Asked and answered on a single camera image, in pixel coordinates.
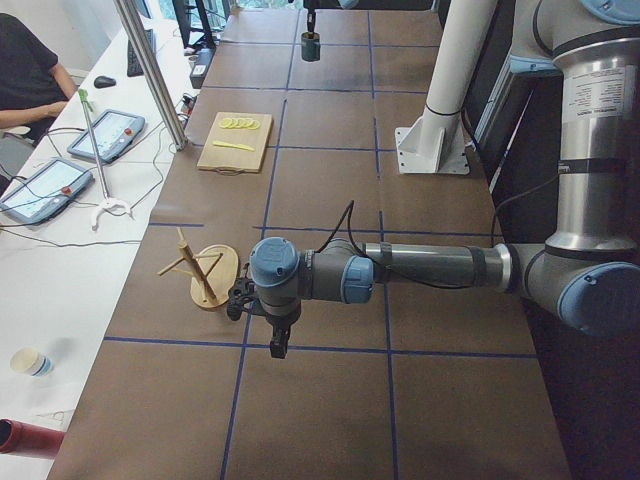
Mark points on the black power adapter box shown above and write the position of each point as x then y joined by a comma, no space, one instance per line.
200,63

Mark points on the seated person black shirt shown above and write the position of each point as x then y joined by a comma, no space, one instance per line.
35,87

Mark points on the black computer mouse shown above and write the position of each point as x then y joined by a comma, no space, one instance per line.
102,81

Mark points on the far teach pendant tablet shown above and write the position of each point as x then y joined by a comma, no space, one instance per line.
114,131

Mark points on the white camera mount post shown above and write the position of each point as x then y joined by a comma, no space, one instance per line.
435,143

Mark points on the teal mug yellow inside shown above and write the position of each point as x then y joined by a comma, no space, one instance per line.
310,47

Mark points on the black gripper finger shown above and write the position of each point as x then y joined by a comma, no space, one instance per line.
311,21

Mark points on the wooden cutting board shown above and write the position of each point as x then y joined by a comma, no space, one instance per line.
228,160

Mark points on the near teach pendant tablet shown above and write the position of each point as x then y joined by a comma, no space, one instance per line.
47,192

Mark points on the yellow plastic knife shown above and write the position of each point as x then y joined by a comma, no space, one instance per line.
223,144

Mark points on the wooden cup storage rack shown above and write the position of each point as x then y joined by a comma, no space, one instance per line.
212,271

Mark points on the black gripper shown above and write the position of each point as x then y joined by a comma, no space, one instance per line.
278,323

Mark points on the reacher grabber tool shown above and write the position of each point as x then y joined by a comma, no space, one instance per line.
108,203

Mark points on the aluminium frame post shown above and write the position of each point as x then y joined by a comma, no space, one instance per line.
133,26

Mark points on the red bottle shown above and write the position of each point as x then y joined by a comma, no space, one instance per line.
23,439

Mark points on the teach pendant tablet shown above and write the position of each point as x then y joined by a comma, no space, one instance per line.
47,192
114,131

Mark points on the paper cup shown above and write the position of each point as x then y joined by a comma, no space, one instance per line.
30,361

